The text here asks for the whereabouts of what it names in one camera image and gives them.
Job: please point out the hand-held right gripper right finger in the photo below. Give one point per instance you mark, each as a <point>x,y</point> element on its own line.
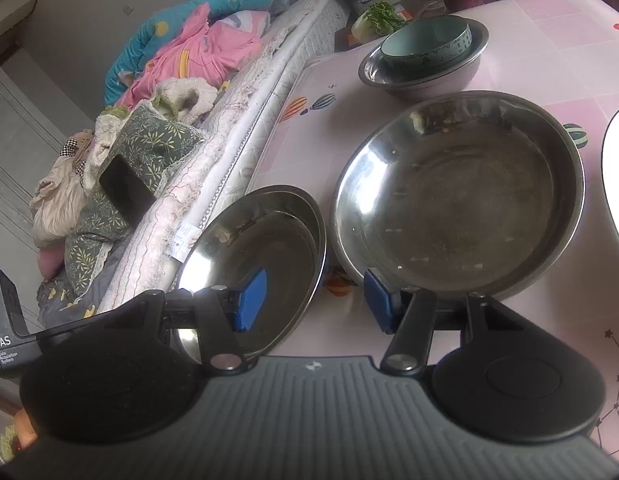
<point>382,300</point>

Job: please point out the white quilted mattress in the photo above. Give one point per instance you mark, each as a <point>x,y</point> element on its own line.
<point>249,90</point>

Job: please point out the large steel pan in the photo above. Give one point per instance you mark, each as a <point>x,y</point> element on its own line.
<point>454,200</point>

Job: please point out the person's left hand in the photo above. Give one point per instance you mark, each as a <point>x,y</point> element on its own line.
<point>26,430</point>

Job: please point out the grey printed bedsheet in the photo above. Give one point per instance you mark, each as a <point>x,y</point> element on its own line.
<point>59,300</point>

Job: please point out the small steel plate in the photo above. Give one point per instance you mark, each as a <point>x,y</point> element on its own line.
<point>284,260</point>

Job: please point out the pink printed tablecloth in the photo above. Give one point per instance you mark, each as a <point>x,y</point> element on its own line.
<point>539,35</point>

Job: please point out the teal ceramic bowl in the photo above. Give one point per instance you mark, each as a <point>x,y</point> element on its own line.
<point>424,45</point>

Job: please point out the leafy green cabbage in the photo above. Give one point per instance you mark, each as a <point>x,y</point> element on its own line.
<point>377,20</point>

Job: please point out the white fleece cloth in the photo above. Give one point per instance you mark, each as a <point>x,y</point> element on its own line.
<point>187,92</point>

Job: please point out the black phone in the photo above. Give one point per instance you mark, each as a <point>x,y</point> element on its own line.
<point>127,190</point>

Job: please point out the green floral pillow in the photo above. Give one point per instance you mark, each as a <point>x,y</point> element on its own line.
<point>149,140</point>

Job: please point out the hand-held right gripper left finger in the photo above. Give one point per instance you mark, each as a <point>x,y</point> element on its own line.
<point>252,300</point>

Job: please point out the medium steel bowl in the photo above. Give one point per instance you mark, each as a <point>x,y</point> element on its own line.
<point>429,82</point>

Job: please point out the beige garment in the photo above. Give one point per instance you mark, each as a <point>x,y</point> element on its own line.
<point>59,200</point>

